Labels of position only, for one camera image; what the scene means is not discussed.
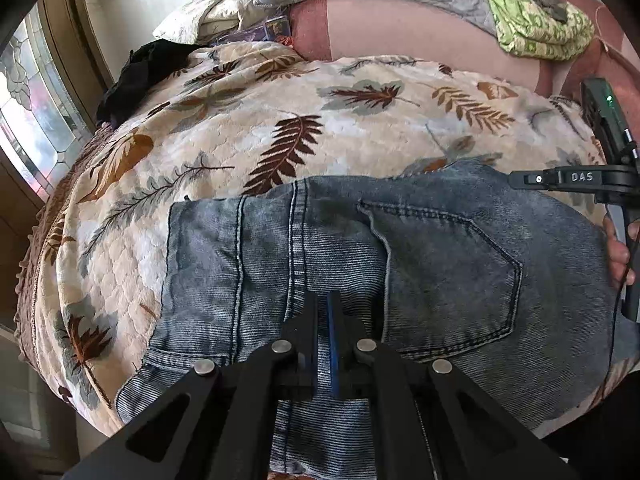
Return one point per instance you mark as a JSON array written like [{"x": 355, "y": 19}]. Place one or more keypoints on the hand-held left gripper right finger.
[{"x": 336, "y": 350}]

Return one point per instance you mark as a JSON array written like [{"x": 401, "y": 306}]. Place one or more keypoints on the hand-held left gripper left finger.
[{"x": 306, "y": 340}]

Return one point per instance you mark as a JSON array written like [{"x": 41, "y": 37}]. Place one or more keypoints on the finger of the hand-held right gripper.
[{"x": 555, "y": 178}]

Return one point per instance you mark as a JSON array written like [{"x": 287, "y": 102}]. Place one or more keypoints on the blue denim pants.
[{"x": 450, "y": 270}]

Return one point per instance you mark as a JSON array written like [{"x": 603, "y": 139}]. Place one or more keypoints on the person's right hand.
[{"x": 616, "y": 260}]

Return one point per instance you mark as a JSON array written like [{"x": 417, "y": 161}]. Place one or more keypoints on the green patterned blanket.
[{"x": 530, "y": 32}]

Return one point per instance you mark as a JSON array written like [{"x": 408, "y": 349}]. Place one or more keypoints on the pink padded headboard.
[{"x": 400, "y": 35}]

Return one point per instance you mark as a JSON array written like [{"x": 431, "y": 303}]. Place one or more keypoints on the leaf print quilt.
[{"x": 300, "y": 100}]

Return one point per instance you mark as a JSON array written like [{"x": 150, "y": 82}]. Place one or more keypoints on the brown ruffled bedspread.
[{"x": 50, "y": 195}]

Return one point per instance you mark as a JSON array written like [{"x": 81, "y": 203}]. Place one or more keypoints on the small colourful box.
[{"x": 278, "y": 27}]

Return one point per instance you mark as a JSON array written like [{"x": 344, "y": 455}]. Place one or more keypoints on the black cloth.
[{"x": 145, "y": 70}]

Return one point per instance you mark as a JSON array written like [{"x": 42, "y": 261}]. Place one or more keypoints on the cream pillow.
[{"x": 220, "y": 10}]

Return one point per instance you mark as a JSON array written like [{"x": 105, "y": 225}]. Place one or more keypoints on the stained glass window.
[{"x": 35, "y": 100}]

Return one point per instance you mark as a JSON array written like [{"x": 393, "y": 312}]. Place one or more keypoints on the wooden door frame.
[{"x": 87, "y": 25}]

